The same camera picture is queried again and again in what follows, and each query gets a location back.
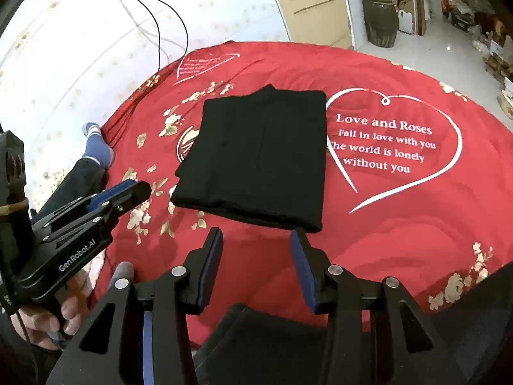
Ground black pants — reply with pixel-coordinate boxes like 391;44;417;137
171;85;327;233

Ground left hand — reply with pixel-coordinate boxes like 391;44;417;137
9;261;136;351

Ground black trouser leg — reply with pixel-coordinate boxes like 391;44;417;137
33;158;106;222

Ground blue sock foot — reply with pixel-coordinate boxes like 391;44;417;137
83;123;115;169

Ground tan wooden door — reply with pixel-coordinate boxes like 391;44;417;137
277;0;353;49

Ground dark ceramic jar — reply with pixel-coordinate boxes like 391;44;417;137
363;0;398;48

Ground white plastic jug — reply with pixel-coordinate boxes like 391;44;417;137
398;9;414;35

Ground black power cable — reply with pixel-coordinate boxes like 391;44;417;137
117;0;190;75

